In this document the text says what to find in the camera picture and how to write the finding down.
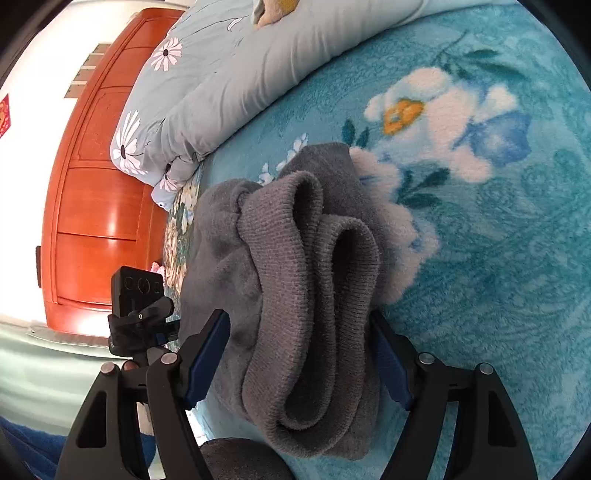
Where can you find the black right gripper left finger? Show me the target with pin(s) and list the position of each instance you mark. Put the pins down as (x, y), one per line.
(172, 385)

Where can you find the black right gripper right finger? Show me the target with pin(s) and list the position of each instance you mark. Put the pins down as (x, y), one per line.
(489, 441)

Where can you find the grey sweater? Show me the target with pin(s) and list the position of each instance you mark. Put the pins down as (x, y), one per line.
(298, 264)

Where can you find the blue sleeve forearm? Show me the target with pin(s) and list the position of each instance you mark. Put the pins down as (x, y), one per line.
(27, 447)

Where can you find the pink checkered cloth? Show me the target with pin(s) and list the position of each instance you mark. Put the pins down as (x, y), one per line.
(157, 268)

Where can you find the orange wooden headboard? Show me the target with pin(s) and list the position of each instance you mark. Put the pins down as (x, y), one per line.
(97, 218)

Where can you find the light blue floral duvet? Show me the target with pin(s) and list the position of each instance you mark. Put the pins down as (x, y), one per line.
(215, 71)

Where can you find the teal floral blanket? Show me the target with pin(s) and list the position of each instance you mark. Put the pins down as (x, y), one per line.
(496, 270)

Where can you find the black tracking camera box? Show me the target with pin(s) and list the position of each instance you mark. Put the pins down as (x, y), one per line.
(134, 289)

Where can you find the red wall decoration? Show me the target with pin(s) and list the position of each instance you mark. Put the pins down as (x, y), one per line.
(5, 121)

